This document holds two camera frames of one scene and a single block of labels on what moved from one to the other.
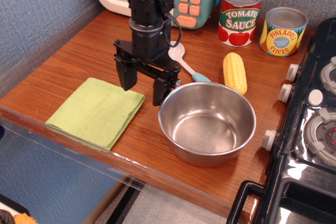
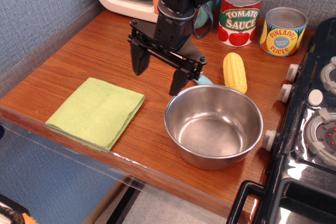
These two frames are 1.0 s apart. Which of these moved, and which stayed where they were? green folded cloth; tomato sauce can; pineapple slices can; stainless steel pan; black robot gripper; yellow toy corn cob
Moved: black robot gripper; stainless steel pan
Stayed: yellow toy corn cob; pineapple slices can; tomato sauce can; green folded cloth
